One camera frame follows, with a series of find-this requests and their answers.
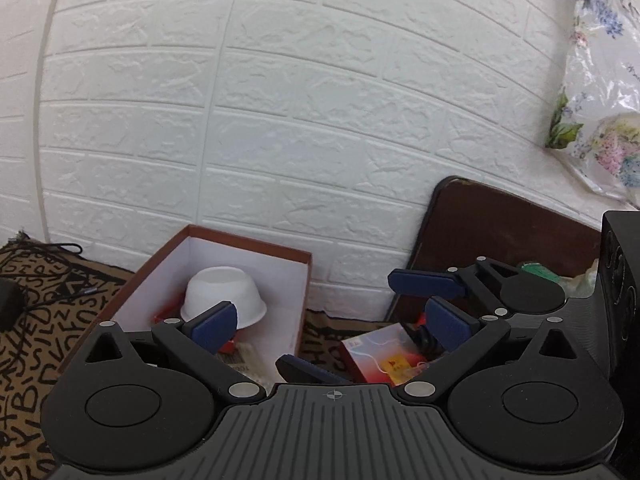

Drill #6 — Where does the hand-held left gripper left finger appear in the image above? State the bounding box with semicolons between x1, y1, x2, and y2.
84;301;266;403

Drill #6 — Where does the green roll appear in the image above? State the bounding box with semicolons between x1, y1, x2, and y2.
517;261;563;281

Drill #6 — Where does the letter printed mat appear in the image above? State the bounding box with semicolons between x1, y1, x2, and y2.
0;242;401;480

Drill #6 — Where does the black cable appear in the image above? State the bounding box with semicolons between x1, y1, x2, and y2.
0;230;101;311

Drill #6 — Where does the brown storage box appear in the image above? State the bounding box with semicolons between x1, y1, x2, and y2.
57;225;313;376

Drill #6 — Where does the red box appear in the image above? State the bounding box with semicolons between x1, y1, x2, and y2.
340;324;441;387

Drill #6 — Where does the dark brown board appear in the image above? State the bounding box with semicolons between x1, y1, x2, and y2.
385;176;603;326

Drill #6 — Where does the floral plastic bag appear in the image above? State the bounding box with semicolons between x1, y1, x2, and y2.
545;0;640;211

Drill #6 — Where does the white plastic bowl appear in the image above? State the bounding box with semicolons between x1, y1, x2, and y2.
180;266;267;331

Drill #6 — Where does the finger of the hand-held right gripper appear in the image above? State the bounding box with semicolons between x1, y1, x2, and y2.
389;256;523;320
276;354;353;387

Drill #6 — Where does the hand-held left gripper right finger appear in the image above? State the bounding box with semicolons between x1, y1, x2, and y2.
395;296;577;403

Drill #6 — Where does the black power adapter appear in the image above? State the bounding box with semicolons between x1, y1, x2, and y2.
0;280;25;331

